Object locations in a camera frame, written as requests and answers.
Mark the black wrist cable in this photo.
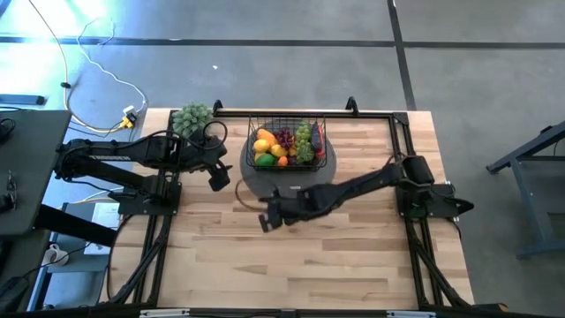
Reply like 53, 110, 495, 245
152, 119, 230, 154
233, 178, 267, 214

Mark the red grape bunch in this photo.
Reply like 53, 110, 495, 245
275, 126, 296, 150

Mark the black slanted beam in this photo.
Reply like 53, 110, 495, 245
34, 205, 118, 247

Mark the blue-grey metal table frame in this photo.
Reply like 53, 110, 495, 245
485, 118, 565, 260

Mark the white paper box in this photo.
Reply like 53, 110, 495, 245
83, 201, 123, 256

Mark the white floor cable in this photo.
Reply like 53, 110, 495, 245
75, 17, 148, 114

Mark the silver metal bracket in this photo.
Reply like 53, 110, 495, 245
139, 308, 191, 318
387, 310, 437, 318

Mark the green grape bunch with leaves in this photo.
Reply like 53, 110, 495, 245
294, 122, 315, 163

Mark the orange mango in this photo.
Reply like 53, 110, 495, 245
257, 127, 279, 147

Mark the purple eggplant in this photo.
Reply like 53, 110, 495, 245
310, 121, 323, 151

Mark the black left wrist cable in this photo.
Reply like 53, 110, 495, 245
152, 119, 230, 154

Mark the dark grey desk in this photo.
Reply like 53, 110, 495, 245
0, 109, 72, 238

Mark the black wire basket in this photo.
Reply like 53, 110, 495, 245
245, 114, 328, 172

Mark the white mug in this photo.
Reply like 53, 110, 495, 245
41, 243, 71, 268

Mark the yellow floor cable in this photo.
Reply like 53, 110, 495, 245
26, 0, 133, 133

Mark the grey round woven placemat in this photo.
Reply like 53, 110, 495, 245
239, 127, 337, 208

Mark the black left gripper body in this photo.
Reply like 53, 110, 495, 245
193, 135, 229, 173

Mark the black flat device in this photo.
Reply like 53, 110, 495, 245
0, 93, 47, 106

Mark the pale green grape bunch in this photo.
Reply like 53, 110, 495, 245
171, 102, 215, 138

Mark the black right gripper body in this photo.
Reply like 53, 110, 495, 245
272, 185, 330, 226

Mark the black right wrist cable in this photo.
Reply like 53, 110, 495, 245
233, 178, 267, 214

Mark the black aluminium table frame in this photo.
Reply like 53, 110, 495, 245
99, 109, 509, 318

